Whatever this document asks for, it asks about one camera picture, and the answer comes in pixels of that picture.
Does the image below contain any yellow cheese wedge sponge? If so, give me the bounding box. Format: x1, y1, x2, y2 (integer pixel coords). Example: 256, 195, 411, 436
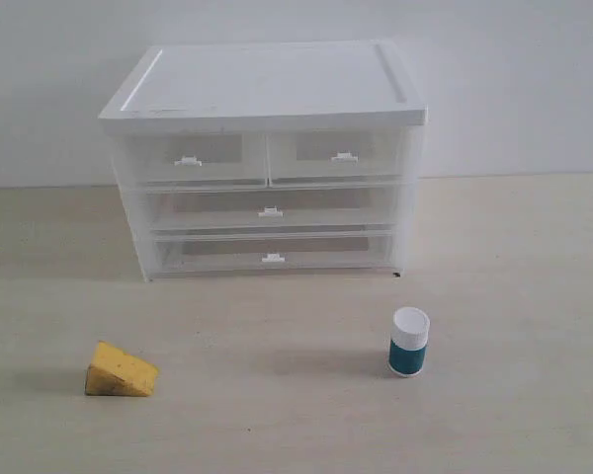
84, 341, 159, 397

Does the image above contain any teal bottle white cap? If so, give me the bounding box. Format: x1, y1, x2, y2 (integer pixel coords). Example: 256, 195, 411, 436
388, 307, 430, 377

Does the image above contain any clear bottom wide drawer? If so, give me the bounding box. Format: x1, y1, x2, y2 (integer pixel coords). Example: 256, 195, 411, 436
155, 230, 396, 274

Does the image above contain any white plastic drawer cabinet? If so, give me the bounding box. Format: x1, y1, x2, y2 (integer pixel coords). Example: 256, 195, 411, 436
99, 39, 427, 280

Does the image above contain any clear middle wide drawer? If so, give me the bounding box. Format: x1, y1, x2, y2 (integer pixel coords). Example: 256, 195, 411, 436
147, 187, 396, 231

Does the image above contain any clear wide drawer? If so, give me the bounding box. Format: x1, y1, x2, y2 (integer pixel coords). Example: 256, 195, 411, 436
155, 230, 396, 274
147, 187, 396, 231

